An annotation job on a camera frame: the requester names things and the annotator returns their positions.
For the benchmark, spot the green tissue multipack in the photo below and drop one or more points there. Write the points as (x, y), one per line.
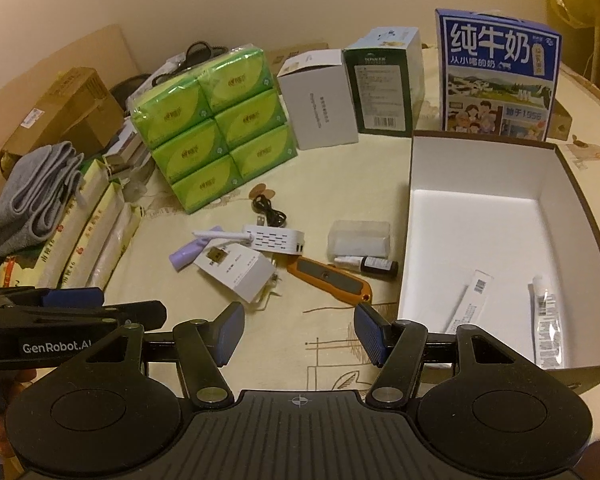
(210, 125)

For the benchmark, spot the low cardboard box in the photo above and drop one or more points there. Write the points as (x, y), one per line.
(300, 50)

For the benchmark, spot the white stick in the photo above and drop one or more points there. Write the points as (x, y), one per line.
(220, 235)

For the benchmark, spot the white tube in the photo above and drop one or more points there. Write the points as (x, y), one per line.
(545, 320)

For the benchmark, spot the yellow trimmed rice bag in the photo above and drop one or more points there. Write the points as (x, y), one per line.
(15, 270)
(87, 195)
(122, 245)
(105, 225)

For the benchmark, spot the blue milk carton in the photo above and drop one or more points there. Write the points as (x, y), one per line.
(500, 70)

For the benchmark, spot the orange utility knife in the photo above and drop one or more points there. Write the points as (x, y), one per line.
(330, 280)

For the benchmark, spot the white perforated power strip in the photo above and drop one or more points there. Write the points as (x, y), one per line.
(275, 240)

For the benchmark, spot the green tea box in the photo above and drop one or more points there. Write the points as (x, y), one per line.
(380, 90)

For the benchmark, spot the white cardboard box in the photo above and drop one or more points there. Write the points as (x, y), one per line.
(320, 105)

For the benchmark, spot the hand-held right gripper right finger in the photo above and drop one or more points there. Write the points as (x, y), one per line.
(370, 335)

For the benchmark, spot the person's left hand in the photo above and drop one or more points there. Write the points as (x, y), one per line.
(25, 377)

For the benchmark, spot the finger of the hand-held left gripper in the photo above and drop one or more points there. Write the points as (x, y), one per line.
(75, 296)
(140, 312)

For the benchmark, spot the purple tube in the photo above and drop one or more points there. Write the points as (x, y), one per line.
(187, 255)

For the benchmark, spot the slim white box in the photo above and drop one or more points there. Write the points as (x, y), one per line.
(472, 300)

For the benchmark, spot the small dark bottle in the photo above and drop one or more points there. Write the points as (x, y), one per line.
(380, 266)

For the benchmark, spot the grey towel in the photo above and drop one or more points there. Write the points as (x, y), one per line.
(30, 200)

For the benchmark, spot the clear plastic box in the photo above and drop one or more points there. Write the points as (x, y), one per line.
(360, 240)

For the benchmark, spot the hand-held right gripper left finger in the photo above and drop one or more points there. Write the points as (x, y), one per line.
(232, 332)

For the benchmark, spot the white power adapter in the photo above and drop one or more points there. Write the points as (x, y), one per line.
(235, 270)

